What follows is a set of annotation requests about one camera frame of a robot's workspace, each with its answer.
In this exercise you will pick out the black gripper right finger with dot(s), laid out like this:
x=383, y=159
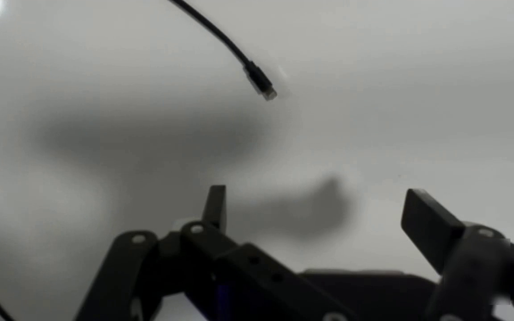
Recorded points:
x=447, y=237

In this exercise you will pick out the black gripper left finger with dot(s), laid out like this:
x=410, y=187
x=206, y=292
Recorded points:
x=210, y=255

